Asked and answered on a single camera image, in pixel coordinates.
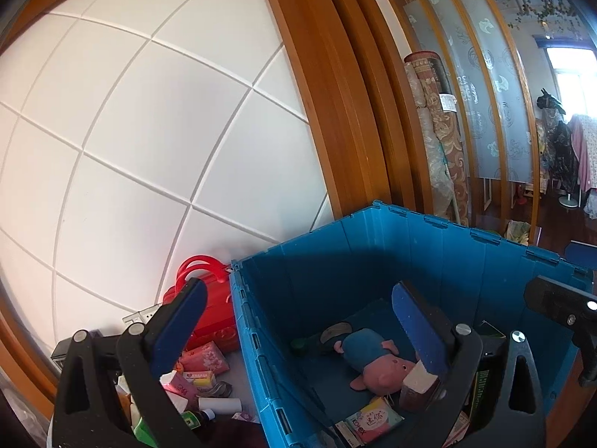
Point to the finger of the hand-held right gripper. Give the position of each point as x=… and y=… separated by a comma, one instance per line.
x=555, y=298

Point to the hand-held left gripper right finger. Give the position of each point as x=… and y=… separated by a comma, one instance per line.
x=415, y=331

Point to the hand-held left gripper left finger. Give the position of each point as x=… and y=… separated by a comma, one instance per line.
x=179, y=331

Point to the blue pig plush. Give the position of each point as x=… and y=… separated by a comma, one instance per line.
x=364, y=350

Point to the dark red white box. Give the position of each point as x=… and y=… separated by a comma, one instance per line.
x=417, y=394

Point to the green yellow box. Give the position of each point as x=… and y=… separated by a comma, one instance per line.
x=482, y=392

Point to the white pink pad pack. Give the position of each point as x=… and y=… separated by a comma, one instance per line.
x=373, y=422

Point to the blue plastic crate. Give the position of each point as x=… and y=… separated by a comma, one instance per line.
x=303, y=280

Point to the pink floral packet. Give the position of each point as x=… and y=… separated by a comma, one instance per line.
x=205, y=359

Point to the red carry case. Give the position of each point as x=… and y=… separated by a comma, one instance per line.
x=217, y=308

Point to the yellow white box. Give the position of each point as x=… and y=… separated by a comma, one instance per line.
x=200, y=378

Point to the pink box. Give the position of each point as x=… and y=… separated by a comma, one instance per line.
x=179, y=389

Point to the floral bag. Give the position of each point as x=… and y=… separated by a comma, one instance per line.
x=515, y=231

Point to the white tube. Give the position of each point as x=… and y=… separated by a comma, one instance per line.
x=219, y=406

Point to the brown glass bottle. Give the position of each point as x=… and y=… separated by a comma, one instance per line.
x=205, y=417

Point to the white fan stand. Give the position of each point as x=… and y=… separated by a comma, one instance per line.
x=569, y=200

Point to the green white bottle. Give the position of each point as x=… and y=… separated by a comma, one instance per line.
x=142, y=434

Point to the dark brown cloth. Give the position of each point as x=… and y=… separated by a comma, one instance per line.
x=233, y=436

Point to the pink hanging garment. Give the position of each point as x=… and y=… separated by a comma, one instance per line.
x=585, y=163

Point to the teal mop pole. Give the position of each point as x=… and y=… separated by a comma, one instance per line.
x=450, y=182

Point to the rolled patterned carpets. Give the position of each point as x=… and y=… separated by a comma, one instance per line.
x=443, y=149

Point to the wooden glass partition screen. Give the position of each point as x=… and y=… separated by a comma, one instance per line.
x=489, y=102

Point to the bright window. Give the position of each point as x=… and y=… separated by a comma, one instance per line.
x=571, y=70

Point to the hanging vine decoration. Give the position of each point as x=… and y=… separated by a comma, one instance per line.
x=541, y=7

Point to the white wall socket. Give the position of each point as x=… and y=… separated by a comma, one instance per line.
x=144, y=315

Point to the wooden wall pilaster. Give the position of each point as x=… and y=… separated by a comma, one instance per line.
x=18, y=336
x=336, y=102

